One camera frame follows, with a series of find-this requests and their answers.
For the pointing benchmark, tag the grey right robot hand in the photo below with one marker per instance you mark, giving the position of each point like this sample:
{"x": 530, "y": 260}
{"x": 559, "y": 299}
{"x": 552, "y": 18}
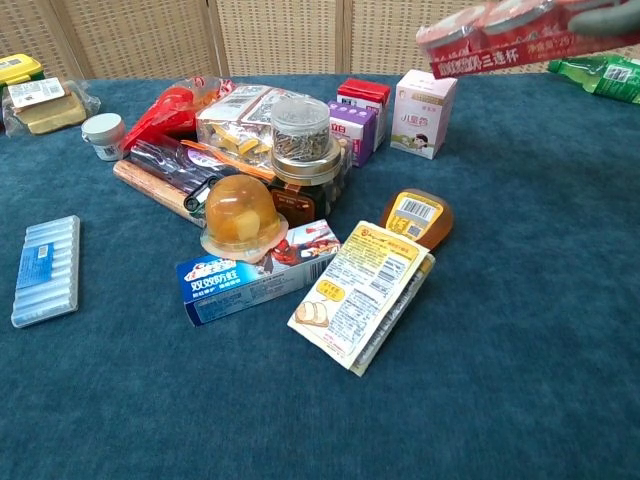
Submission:
{"x": 607, "y": 17}

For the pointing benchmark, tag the red three-cup yogurt pack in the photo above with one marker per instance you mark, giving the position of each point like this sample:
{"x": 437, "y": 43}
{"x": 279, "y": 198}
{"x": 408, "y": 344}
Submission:
{"x": 500, "y": 50}

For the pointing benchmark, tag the green plastic bottle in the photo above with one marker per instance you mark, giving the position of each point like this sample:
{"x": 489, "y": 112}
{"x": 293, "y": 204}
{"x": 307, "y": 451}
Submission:
{"x": 607, "y": 75}

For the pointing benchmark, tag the amber honey bottle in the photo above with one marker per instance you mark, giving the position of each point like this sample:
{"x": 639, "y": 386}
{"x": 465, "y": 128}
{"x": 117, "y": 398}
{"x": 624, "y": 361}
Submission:
{"x": 417, "y": 215}

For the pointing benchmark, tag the pink white cardboard box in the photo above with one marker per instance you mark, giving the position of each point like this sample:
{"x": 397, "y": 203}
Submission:
{"x": 425, "y": 110}

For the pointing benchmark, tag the red white drink carton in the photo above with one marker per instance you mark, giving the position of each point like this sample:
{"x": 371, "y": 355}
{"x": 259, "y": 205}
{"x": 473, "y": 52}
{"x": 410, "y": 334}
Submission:
{"x": 362, "y": 92}

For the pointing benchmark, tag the purple drink carton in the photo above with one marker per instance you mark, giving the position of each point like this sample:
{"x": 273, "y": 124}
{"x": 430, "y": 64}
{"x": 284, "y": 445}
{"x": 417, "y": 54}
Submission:
{"x": 357, "y": 132}

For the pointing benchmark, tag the woven rattan folding screen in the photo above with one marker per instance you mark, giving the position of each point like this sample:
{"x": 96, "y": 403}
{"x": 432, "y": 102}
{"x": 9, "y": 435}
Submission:
{"x": 280, "y": 35}

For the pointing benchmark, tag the clear jar with gold lid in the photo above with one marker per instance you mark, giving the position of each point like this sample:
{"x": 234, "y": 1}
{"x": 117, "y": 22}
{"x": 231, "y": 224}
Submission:
{"x": 300, "y": 135}

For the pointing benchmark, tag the dark brown nut jar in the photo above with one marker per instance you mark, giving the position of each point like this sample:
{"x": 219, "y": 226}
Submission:
{"x": 300, "y": 202}

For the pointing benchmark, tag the yellow white yeast sachet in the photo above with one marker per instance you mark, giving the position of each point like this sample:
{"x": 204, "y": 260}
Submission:
{"x": 395, "y": 330}
{"x": 355, "y": 285}

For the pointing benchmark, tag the blue tablecloth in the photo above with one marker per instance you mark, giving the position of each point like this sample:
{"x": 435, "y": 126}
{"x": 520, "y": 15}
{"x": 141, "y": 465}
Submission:
{"x": 500, "y": 375}

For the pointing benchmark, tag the clear bag of yellow snacks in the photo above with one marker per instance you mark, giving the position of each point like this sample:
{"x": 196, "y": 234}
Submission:
{"x": 235, "y": 117}

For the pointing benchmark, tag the orange fruit jelly cup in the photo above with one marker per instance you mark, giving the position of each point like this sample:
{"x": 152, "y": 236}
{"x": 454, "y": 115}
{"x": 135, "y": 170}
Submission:
{"x": 240, "y": 215}

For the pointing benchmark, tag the red plastic bag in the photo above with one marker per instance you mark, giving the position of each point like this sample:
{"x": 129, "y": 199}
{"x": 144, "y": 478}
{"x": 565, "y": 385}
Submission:
{"x": 170, "y": 110}

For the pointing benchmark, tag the blue toothpaste box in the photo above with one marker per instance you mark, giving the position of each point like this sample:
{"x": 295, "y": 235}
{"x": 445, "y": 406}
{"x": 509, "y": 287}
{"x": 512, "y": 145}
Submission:
{"x": 235, "y": 292}

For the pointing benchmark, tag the dark purple wrapped package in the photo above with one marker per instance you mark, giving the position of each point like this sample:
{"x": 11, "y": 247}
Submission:
{"x": 165, "y": 165}

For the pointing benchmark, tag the small white jar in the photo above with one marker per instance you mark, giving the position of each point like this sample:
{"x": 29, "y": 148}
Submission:
{"x": 104, "y": 135}

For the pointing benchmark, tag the bagged sliced cake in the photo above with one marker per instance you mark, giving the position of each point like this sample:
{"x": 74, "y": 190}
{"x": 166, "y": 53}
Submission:
{"x": 47, "y": 110}

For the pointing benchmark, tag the yellow green box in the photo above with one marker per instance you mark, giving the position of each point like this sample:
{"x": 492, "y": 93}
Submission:
{"x": 17, "y": 67}

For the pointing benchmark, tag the clear blue ribbed plastic case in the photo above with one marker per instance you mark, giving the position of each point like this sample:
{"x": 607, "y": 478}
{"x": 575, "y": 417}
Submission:
{"x": 45, "y": 272}

